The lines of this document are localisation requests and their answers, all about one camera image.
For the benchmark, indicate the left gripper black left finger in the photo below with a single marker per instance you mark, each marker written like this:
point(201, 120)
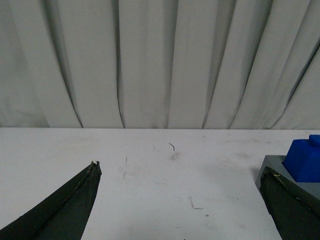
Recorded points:
point(63, 215)

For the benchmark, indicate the white curtain backdrop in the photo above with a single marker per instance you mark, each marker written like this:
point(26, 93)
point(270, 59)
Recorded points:
point(160, 64)

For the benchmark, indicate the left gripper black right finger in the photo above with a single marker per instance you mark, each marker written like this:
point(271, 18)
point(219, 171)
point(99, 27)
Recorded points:
point(295, 212)

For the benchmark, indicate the gray cube base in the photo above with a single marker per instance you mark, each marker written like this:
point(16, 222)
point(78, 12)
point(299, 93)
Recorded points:
point(276, 163)

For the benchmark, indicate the blue block part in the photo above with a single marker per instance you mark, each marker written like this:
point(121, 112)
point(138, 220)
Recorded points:
point(303, 159)

